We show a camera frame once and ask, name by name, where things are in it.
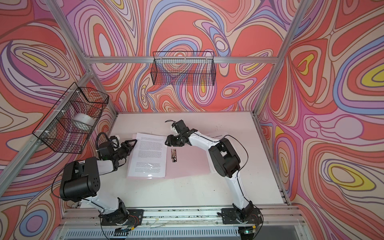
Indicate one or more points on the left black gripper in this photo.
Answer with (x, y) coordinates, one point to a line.
(128, 145)

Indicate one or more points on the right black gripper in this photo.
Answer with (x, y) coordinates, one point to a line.
(170, 139)

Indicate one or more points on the pink folder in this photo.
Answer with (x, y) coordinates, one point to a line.
(191, 161)

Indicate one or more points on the printed paper sheet top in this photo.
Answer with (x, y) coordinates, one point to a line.
(149, 157)

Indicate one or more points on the printed paper sheet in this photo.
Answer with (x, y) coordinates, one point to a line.
(217, 135)
(149, 157)

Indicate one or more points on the printed paper sheet bottom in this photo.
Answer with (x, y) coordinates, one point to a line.
(217, 135)

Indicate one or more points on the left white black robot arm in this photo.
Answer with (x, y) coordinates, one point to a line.
(81, 181)

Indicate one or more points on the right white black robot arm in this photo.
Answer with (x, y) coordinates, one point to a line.
(226, 162)

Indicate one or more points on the metal folder clip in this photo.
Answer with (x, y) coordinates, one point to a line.
(174, 155)

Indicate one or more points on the white tape roll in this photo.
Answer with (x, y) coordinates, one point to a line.
(83, 122)

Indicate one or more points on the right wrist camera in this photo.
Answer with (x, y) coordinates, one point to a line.
(179, 127)

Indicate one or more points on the black wire basket left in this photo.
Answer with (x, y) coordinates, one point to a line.
(59, 134)

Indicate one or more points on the black wire basket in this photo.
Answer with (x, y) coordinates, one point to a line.
(59, 134)
(183, 68)

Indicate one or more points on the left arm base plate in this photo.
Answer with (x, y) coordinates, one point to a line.
(131, 217)

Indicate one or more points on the black wire basket back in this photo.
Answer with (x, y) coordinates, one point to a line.
(183, 68)

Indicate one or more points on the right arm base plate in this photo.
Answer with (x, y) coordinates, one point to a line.
(231, 216)

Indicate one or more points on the aluminium mounting rail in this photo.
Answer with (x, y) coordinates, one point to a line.
(200, 216)

